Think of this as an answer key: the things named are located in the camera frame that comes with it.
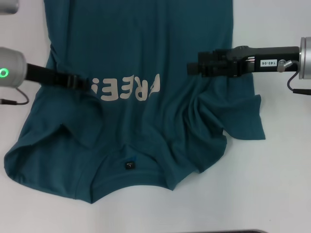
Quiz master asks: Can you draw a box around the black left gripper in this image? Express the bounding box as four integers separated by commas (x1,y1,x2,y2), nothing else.
25,63,91,91

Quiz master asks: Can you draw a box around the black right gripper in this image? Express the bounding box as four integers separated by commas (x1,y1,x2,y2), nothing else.
187,45,302,79

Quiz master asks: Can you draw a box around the teal t-shirt with cream lettering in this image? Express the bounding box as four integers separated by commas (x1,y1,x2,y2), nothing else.
3,0,267,204

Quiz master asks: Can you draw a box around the dark flat edge object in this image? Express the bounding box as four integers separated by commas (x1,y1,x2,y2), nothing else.
211,229,265,233

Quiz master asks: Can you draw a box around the grey left gripper cable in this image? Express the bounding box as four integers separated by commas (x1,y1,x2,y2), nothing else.
0,86,30,106

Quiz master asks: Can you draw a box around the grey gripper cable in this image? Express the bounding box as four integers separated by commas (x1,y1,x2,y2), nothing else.
0,86,30,106
277,59,311,96

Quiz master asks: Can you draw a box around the grey right gripper cable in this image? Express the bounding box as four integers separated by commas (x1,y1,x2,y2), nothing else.
277,59,311,96

